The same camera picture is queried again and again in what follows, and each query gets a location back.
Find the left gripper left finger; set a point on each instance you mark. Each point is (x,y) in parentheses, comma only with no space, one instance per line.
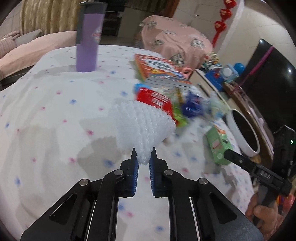
(88,211)

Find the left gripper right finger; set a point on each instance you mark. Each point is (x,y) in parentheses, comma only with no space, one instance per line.
(197,209)

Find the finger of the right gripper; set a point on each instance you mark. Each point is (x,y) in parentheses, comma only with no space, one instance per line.
(239,160)

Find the green milk carton box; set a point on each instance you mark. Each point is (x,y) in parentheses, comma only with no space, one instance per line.
(218,143)

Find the white rimmed trash bin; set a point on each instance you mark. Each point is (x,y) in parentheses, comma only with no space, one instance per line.
(243,133)

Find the person's right hand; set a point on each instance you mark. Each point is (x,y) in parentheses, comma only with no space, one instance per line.
(271,219)

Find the green blue crumpled bag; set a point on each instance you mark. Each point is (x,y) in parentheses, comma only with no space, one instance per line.
(216,107)

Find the green snack packet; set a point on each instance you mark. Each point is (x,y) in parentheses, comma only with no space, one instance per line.
(179,117)

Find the blue plastic bag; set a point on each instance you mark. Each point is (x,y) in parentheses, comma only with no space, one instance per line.
(193,105)

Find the black television screen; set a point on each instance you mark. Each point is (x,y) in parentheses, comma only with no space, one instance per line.
(269,82)

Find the blue toy machine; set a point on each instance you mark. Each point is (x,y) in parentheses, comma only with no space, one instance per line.
(217,74)

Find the beige TV cabinet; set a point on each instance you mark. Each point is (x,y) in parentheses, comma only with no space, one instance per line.
(199,80)

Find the red snack wrapper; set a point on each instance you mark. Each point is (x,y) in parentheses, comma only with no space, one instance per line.
(157,100)

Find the colourful picture book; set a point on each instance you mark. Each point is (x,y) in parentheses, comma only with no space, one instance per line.
(159,72)

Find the red hanging decoration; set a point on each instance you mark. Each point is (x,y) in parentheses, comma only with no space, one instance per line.
(225,14)

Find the pink heart cover furniture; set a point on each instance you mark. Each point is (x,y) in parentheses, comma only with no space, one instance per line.
(178,42)

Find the pink sofa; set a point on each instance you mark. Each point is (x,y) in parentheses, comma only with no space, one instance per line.
(29,54)

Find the striped pink cushion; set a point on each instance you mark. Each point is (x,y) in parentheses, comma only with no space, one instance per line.
(8,43)

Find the purple water bottle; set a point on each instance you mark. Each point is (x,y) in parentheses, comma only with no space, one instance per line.
(89,29)

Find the gold patterned curtain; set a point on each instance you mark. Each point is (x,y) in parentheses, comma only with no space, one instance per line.
(49,16)

